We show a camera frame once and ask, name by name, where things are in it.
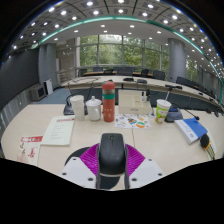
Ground black microphone with orange ring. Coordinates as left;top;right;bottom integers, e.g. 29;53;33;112
199;133;216;161

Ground long curved conference desk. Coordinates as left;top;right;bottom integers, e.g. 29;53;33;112
59;74;224;112

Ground red bottle with green band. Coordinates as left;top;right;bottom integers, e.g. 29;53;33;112
101;80;116;123

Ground white monitor on floor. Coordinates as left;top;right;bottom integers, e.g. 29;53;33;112
29;83;48;102

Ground white cardboard box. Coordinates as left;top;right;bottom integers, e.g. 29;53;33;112
117;89;153;116

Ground pale green booklet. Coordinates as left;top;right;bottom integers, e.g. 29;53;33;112
206;131;218;159

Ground recessed ceiling lights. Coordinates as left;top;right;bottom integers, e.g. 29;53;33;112
11;0;224;78

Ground red and white brochure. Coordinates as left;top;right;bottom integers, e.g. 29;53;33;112
16;134;44;167

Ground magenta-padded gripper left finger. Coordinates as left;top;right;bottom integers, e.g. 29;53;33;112
59;143;101;190

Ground row of dark office chairs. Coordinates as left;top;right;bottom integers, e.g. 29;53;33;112
78;66;222;101

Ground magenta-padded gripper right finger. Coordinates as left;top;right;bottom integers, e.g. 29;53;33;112
123;143;165;190

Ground stacked white paper cups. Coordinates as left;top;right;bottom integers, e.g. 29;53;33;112
69;94;86;122

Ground black desk microphone unit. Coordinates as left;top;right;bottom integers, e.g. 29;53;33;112
63;79;101;116
164;105;201;123

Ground black computer mouse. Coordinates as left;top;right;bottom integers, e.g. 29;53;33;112
96;132;129;178

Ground colourful printed leaflet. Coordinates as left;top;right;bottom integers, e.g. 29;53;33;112
114;113;152;130

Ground printed paper drink cup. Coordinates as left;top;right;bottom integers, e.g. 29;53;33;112
154;89;172;125

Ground white booklet with red heading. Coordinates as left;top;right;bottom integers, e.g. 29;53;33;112
40;115;76;147

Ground white lidded mug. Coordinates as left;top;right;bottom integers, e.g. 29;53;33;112
85;95;103;122

